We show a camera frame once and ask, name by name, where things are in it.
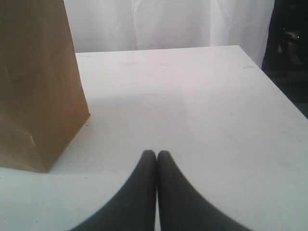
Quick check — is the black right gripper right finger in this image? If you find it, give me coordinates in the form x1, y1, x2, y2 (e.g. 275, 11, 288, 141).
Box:
157, 151, 249, 231

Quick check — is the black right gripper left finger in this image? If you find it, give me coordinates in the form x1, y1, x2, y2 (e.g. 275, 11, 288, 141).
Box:
73, 150, 157, 231

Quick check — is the large brown paper shopping bag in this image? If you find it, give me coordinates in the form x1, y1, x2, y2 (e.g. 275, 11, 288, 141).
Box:
0, 0, 90, 172

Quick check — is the white backdrop curtain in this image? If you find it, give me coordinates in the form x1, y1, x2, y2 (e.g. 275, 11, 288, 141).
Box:
64, 0, 274, 65

